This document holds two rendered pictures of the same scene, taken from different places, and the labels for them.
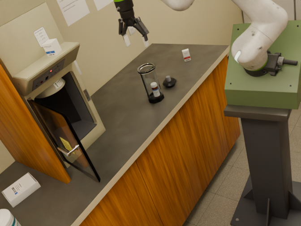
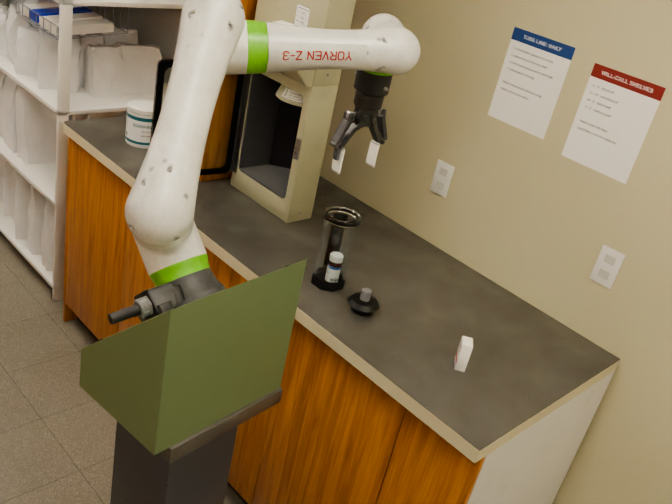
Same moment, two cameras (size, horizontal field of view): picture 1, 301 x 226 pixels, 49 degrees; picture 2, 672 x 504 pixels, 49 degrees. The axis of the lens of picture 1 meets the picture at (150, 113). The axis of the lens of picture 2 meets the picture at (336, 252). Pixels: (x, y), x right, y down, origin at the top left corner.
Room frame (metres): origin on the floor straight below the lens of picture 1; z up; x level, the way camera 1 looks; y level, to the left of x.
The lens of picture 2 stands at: (1.54, -1.92, 2.01)
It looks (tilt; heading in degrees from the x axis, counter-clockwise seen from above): 27 degrees down; 84
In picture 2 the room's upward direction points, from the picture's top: 13 degrees clockwise
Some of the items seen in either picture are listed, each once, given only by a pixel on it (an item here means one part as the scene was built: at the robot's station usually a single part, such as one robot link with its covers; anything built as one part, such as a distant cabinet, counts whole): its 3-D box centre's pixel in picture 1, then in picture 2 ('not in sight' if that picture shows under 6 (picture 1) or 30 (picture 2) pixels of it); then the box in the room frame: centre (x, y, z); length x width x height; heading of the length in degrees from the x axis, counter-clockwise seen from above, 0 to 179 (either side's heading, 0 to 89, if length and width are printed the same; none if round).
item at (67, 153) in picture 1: (67, 149); not in sight; (1.17, 0.39, 1.20); 0.10 x 0.05 x 0.03; 35
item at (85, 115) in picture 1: (54, 109); (296, 131); (1.58, 0.48, 1.19); 0.26 x 0.24 x 0.35; 133
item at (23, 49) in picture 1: (42, 88); (304, 93); (1.58, 0.48, 1.33); 0.32 x 0.25 x 0.77; 133
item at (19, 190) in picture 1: (21, 189); not in sight; (1.32, 0.75, 0.96); 0.16 x 0.12 x 0.04; 121
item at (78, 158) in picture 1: (65, 141); (196, 120); (1.25, 0.41, 1.19); 0.30 x 0.01 x 0.40; 35
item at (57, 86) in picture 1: (46, 84); (303, 90); (1.58, 0.45, 1.34); 0.18 x 0.18 x 0.05
